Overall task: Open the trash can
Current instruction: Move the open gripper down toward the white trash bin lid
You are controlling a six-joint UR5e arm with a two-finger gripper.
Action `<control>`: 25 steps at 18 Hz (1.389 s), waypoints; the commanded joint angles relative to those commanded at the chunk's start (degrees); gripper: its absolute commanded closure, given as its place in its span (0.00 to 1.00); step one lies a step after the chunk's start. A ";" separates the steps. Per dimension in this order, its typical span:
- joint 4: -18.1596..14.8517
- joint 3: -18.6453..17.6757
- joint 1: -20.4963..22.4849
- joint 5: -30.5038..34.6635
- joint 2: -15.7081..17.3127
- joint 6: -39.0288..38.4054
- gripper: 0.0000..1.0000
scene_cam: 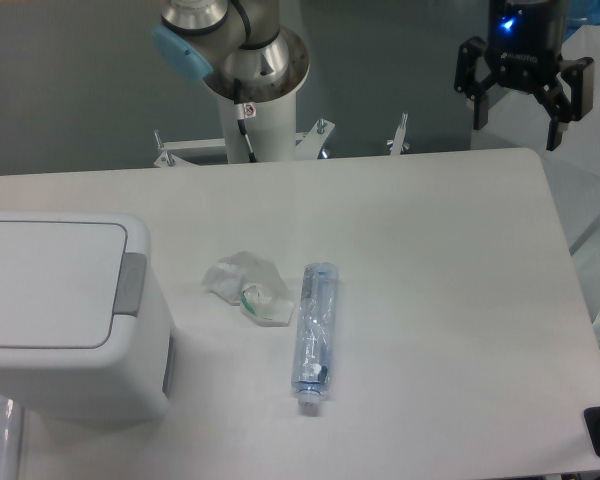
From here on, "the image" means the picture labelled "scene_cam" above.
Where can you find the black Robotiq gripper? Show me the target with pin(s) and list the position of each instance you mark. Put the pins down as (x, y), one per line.
(524, 46)

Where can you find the white trash can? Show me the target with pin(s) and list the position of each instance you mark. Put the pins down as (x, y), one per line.
(125, 378)

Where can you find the white trash can lid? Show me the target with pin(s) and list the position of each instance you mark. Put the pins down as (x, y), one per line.
(58, 283)

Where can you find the silver table clamp right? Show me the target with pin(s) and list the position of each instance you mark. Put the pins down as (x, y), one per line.
(398, 144)

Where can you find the silver table clamp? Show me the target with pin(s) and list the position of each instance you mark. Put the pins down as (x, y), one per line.
(312, 144)
(398, 144)

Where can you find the silver table clamp middle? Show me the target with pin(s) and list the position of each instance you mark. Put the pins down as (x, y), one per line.
(312, 144)

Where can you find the crumpled clear plastic wrapper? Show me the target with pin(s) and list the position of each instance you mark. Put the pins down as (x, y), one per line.
(253, 284)

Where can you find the clear empty plastic bottle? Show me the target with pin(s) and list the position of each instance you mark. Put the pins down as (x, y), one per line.
(314, 343)

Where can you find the grey lid push button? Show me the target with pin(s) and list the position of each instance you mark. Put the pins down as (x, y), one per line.
(130, 285)

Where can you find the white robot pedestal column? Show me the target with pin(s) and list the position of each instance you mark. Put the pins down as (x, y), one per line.
(257, 132)

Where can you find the white clamp bracket left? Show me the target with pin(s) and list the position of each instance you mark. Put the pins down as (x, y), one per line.
(172, 154)

